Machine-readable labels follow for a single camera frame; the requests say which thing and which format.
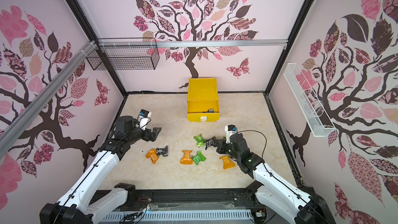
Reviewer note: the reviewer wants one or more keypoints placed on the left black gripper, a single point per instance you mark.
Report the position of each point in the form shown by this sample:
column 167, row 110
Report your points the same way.
column 153, row 135

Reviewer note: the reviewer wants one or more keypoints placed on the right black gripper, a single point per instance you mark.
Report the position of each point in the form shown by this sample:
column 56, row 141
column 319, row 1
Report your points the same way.
column 216, row 142

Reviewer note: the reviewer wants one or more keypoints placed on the black cookie packet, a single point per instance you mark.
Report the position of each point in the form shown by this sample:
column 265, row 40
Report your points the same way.
column 211, row 110
column 211, row 143
column 162, row 151

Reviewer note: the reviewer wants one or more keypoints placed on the yellow plastic drawer cabinet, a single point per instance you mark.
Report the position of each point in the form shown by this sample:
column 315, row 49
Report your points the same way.
column 202, row 95

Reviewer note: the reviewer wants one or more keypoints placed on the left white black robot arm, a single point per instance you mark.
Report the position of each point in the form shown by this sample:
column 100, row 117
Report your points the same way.
column 77, row 206

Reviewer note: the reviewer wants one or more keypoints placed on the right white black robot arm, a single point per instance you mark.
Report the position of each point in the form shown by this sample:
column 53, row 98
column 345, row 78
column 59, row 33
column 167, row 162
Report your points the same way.
column 291, row 203

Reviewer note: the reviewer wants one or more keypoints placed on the orange cookie packet right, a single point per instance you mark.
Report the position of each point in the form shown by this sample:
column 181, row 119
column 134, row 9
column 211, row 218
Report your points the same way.
column 227, row 162

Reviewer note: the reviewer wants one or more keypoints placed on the orange cookie packet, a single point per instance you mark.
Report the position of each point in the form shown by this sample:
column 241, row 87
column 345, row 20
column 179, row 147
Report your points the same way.
column 227, row 162
column 152, row 154
column 187, row 158

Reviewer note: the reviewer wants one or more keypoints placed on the orange cookie packet left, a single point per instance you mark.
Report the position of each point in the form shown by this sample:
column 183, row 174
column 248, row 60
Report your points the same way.
column 152, row 154

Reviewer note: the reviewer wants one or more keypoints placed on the green cookie packet upper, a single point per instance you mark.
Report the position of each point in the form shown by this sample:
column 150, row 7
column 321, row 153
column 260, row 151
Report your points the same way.
column 199, row 140

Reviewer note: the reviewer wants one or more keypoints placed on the green cookie packet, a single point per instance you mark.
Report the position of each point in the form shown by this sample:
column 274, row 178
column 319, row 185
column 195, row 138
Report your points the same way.
column 198, row 158
column 199, row 140

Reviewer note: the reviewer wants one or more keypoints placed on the green cookie packet centre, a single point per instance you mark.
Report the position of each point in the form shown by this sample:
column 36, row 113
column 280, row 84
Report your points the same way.
column 198, row 158

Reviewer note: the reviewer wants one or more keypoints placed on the orange cookie packet centre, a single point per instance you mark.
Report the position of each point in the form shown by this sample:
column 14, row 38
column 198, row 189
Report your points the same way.
column 187, row 158

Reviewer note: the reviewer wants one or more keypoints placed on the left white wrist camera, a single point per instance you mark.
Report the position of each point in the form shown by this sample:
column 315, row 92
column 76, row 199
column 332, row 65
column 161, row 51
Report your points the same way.
column 144, row 118

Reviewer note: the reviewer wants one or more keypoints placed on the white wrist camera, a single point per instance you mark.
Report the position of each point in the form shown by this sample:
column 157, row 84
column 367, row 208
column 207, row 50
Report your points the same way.
column 144, row 118
column 230, row 130

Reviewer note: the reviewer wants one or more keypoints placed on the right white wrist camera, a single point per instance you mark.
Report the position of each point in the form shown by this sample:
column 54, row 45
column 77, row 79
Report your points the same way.
column 230, row 130

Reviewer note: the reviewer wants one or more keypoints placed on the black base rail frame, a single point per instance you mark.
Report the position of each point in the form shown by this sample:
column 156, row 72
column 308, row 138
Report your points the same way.
column 200, row 199

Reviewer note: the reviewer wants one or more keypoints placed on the white slotted cable duct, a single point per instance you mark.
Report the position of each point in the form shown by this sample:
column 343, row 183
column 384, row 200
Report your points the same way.
column 178, row 216

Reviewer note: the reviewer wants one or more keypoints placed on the black wire basket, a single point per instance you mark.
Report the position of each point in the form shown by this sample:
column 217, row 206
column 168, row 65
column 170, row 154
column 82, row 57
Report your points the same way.
column 125, row 54

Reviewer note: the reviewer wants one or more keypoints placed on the white wire shelf basket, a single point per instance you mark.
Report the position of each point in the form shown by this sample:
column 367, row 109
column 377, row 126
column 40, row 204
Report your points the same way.
column 311, row 106

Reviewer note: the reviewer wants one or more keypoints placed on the aluminium rail back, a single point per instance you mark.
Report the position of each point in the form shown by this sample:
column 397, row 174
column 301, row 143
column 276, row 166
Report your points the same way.
column 191, row 43

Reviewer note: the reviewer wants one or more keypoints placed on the aluminium rail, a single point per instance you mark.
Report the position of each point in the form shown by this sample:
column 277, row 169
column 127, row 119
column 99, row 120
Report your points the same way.
column 191, row 43
column 17, row 127

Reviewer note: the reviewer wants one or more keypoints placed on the aluminium rail left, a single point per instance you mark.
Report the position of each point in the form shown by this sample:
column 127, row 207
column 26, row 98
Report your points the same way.
column 17, row 127

